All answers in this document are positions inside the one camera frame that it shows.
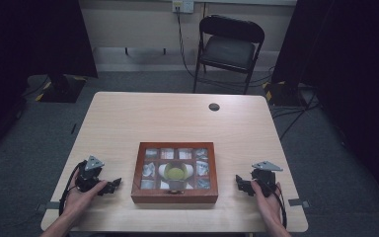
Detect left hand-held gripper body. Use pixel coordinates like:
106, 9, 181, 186
74, 155, 109, 194

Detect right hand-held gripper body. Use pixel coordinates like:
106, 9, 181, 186
251, 160, 284, 198

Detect wooden box with glass lid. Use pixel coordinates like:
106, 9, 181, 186
130, 141, 219, 204

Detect person's left hand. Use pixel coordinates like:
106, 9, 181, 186
62, 171, 109, 220

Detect person's right hand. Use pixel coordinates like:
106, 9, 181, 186
250, 181, 284, 227

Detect green ball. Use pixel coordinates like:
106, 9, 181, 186
164, 162, 188, 182

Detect black stand base striped tape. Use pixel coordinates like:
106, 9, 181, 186
262, 80, 306, 108
35, 74, 89, 104

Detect black folding chair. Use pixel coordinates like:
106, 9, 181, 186
192, 14, 266, 95

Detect dark curtain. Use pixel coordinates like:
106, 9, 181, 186
0, 0, 99, 166
270, 0, 379, 211

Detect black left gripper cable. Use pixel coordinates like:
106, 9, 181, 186
58, 160, 89, 217

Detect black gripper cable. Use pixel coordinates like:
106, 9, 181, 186
263, 180, 289, 230
58, 160, 89, 217

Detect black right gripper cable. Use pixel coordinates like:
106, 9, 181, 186
263, 180, 289, 230

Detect grey table strap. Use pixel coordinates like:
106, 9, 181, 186
36, 200, 61, 213
287, 197, 311, 208

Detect black floor cables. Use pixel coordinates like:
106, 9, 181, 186
270, 88, 321, 141

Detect white wall socket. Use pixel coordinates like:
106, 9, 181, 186
172, 0, 195, 15

